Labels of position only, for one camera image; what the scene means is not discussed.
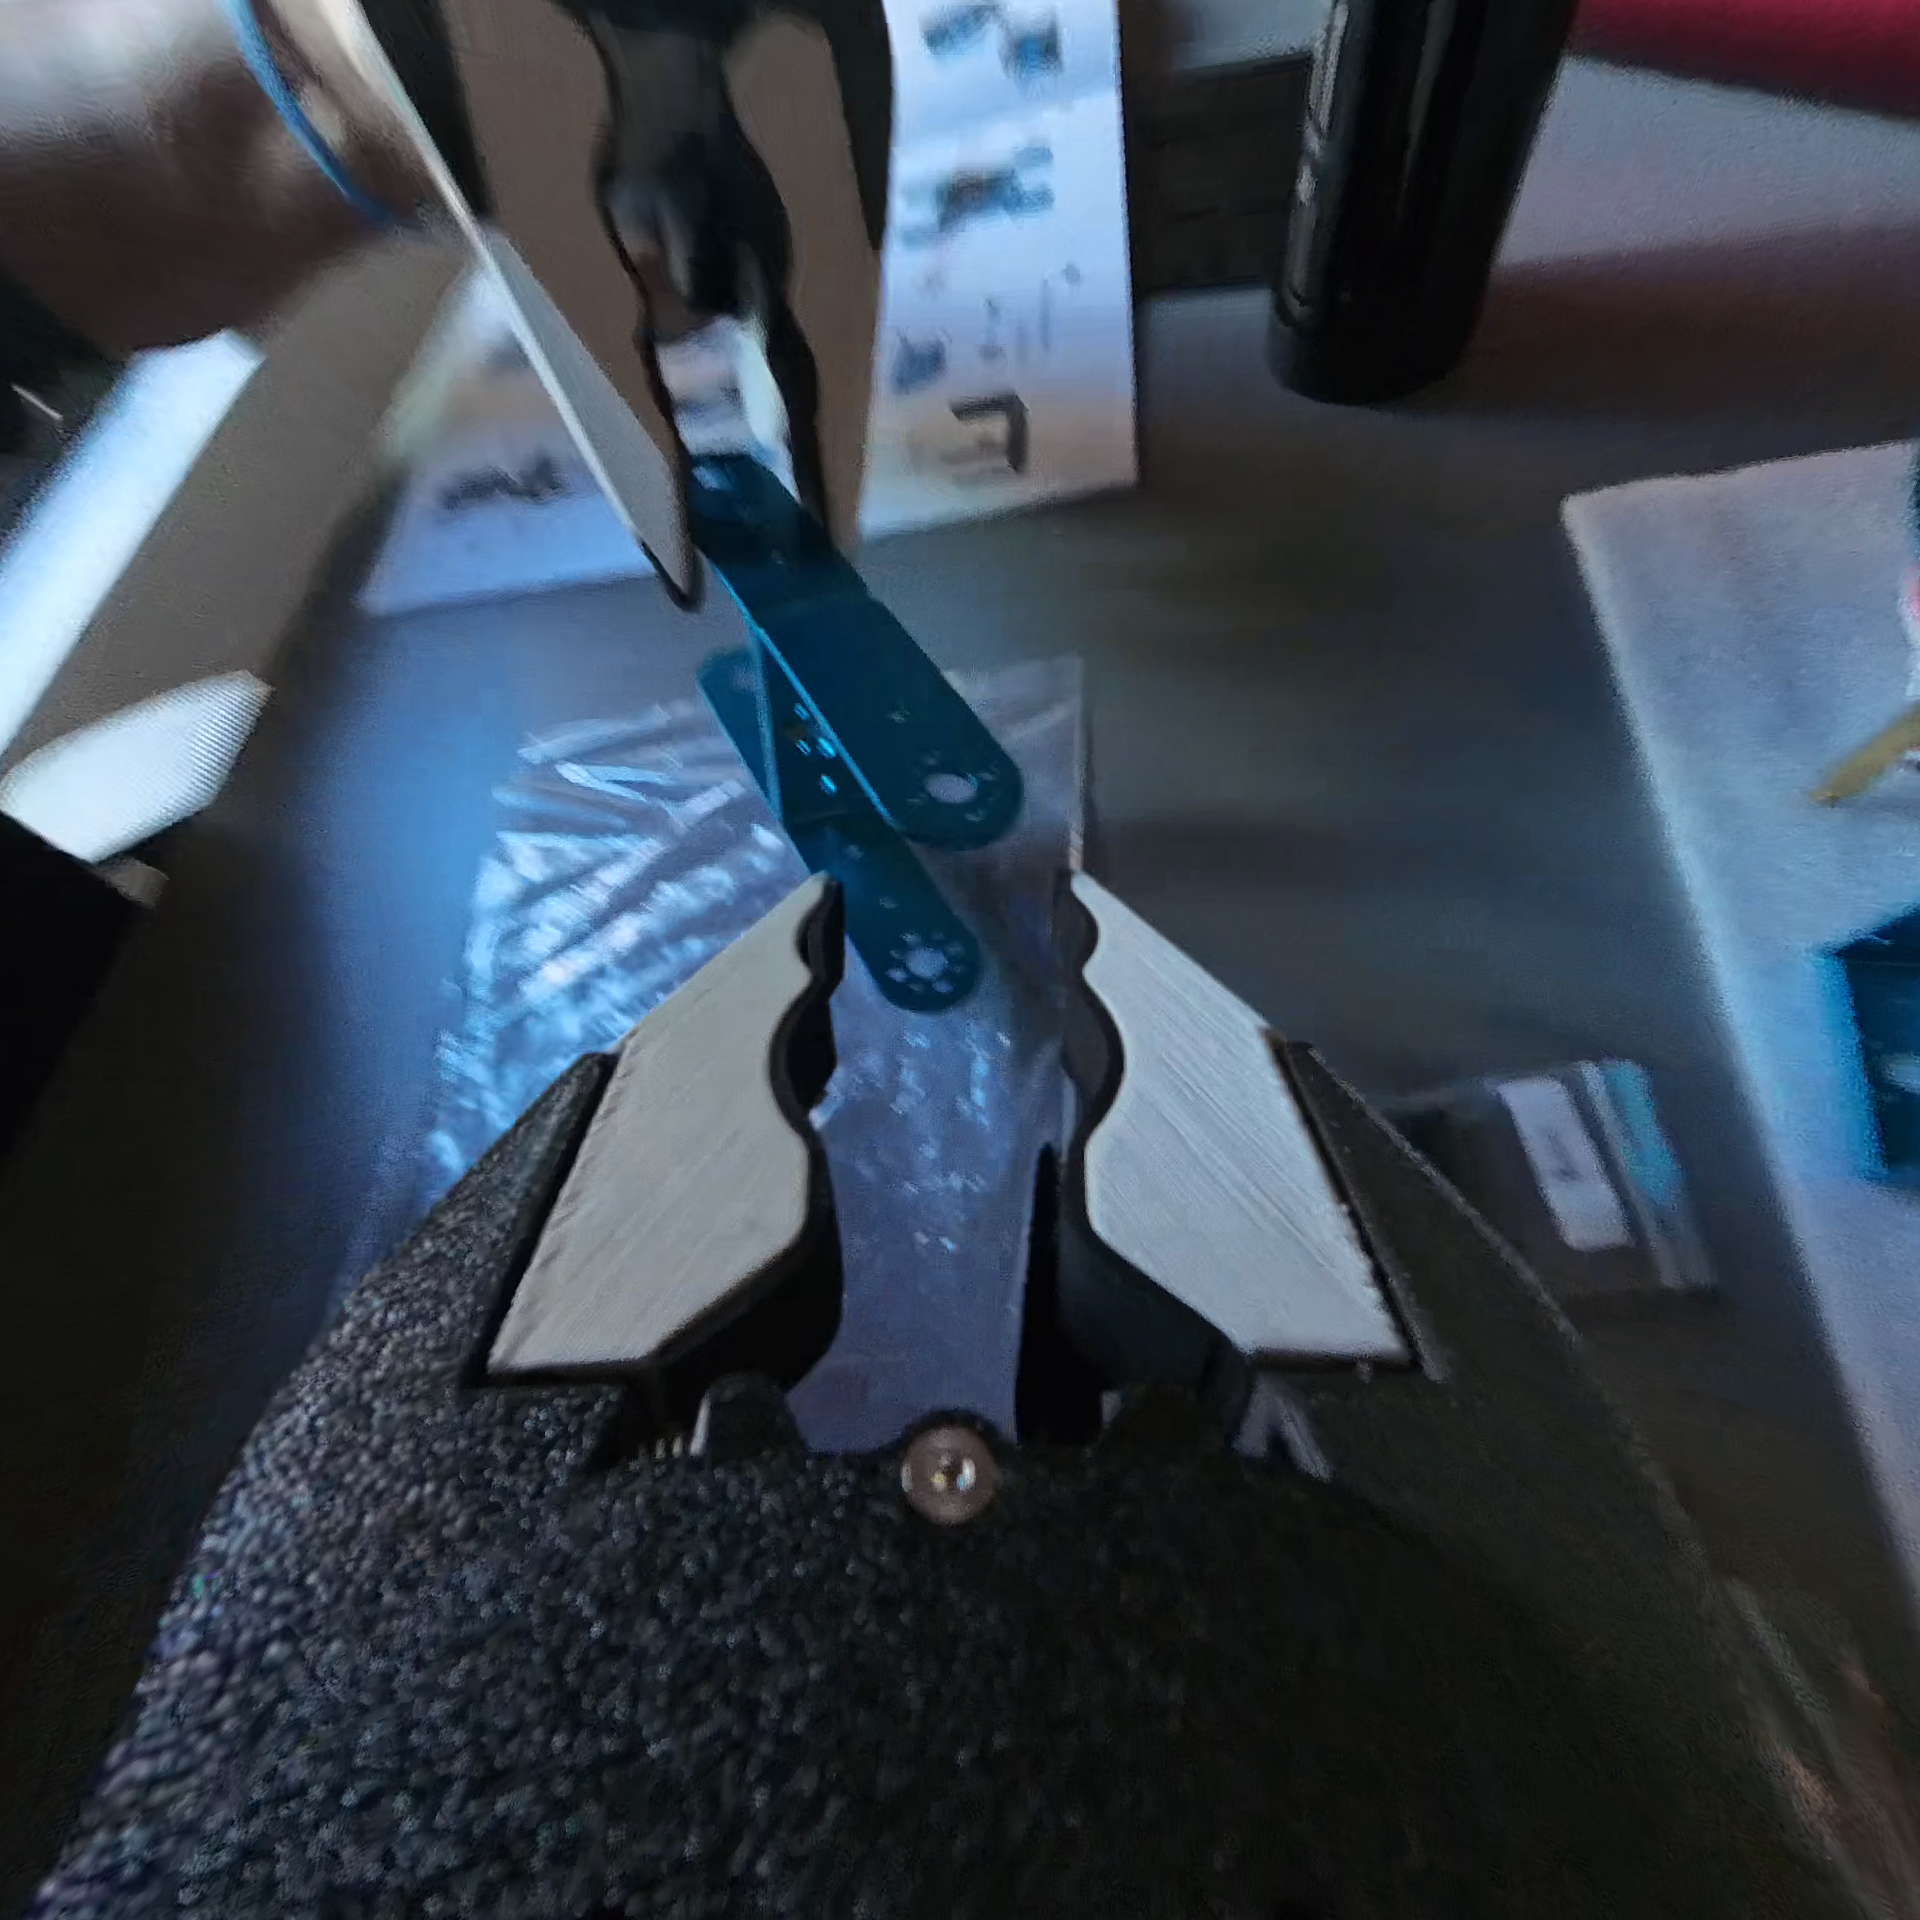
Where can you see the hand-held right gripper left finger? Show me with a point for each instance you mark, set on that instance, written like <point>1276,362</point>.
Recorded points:
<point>661,1200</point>

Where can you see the black cylindrical screwdriver set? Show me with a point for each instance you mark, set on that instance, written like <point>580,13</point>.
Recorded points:
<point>1395,194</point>

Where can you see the white foam sheet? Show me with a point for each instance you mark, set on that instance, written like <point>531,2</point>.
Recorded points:
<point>1723,676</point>

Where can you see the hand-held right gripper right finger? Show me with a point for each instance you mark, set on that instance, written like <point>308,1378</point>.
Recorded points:
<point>1229,1184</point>

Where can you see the group of small zip bags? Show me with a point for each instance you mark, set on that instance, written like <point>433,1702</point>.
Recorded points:
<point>1574,1170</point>

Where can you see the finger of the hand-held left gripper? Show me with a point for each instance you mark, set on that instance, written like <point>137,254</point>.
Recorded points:
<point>832,194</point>
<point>539,181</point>

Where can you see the blue wristband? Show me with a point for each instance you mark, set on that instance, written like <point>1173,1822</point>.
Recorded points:
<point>323,136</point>

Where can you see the blue long U bracket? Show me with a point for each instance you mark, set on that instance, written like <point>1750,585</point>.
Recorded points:
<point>1875,1049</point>

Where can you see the blue H-shaped metal bracket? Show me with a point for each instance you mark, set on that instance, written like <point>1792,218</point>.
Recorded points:
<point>854,690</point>

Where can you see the brown cardboard box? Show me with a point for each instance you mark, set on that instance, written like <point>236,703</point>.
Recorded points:
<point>224,495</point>

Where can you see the red metal cylinder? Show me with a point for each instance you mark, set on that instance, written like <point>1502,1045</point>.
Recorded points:
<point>1740,44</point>

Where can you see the clear plastic bag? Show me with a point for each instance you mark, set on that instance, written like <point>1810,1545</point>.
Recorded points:
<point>629,902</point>

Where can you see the white instruction booklet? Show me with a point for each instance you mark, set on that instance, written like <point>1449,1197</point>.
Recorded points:
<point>1019,300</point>

